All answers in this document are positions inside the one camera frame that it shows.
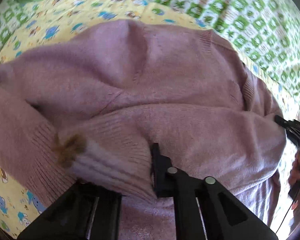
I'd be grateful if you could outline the yellow cartoon bear bedsheet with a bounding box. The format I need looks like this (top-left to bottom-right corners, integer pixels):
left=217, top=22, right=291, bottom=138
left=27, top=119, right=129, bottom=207
left=0, top=0, right=209, bottom=238

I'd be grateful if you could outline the green white checkered quilt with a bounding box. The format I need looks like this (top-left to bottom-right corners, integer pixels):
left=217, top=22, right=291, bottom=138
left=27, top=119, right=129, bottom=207
left=0, top=0, right=300, bottom=104

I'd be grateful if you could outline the person's right hand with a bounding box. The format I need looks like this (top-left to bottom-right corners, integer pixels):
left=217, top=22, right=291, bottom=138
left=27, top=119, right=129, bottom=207
left=288, top=152, right=300, bottom=186

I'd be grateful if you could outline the black cable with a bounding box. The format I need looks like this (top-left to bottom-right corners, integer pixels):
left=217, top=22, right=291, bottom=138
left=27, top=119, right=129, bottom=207
left=275, top=199, right=296, bottom=233

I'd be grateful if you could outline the pink knitted sweater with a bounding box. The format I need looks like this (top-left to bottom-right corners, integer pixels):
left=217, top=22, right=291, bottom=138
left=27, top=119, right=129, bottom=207
left=0, top=20, right=286, bottom=239

